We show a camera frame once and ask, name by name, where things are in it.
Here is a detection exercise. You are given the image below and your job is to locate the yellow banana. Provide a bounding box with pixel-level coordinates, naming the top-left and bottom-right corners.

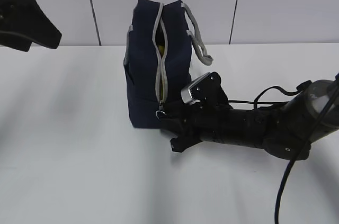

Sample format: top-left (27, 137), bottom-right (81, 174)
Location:
top-left (156, 28), bottom-right (165, 57)

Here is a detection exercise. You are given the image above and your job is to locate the navy blue lunch bag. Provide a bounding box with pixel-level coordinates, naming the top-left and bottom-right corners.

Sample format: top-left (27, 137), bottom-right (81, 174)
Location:
top-left (123, 0), bottom-right (213, 129)

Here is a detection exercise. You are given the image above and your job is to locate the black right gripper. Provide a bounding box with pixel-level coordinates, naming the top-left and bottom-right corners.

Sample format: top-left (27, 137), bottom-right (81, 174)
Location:
top-left (158, 102), bottom-right (239, 154)

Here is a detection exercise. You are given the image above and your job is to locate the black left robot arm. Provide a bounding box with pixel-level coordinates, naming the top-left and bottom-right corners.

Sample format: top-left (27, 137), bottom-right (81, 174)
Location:
top-left (1, 0), bottom-right (62, 52)

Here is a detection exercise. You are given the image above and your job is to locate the black cable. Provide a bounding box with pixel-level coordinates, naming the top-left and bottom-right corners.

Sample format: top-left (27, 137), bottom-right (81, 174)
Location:
top-left (274, 75), bottom-right (339, 224)

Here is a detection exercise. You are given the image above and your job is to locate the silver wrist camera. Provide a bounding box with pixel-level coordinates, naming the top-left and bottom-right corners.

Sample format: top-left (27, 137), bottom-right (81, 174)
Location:
top-left (181, 71), bottom-right (230, 107)

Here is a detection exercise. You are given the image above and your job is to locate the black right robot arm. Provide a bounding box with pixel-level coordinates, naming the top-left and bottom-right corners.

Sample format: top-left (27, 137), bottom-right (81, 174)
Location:
top-left (156, 72), bottom-right (338, 160)

